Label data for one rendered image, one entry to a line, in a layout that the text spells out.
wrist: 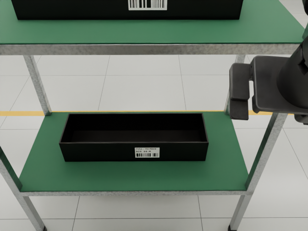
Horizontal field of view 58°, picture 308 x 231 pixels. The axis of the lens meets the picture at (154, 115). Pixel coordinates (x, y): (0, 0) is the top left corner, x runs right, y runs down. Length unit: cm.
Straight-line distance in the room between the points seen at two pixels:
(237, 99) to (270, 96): 4
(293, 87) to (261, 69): 4
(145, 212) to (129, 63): 136
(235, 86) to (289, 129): 164
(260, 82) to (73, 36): 49
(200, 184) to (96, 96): 120
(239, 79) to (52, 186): 92
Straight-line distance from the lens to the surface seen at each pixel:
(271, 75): 33
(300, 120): 34
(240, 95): 33
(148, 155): 112
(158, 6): 74
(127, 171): 112
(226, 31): 72
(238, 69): 34
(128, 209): 144
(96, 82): 220
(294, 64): 29
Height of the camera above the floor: 125
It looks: 42 degrees down
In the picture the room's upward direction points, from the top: straight up
